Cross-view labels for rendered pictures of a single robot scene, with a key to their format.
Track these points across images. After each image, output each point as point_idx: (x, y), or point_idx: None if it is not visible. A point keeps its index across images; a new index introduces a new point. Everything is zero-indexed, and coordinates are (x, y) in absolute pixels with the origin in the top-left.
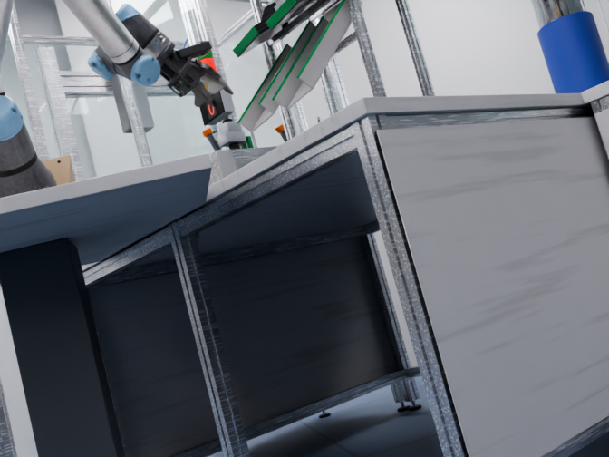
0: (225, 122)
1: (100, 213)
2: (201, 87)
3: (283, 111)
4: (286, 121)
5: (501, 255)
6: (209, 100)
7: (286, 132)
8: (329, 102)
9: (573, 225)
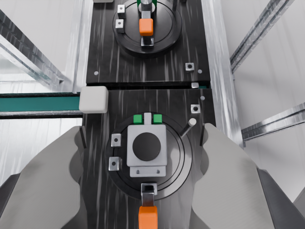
0: (161, 166)
1: None
2: (86, 214)
3: (294, 125)
4: (284, 129)
5: None
6: (81, 153)
7: (266, 133)
8: (278, 14)
9: None
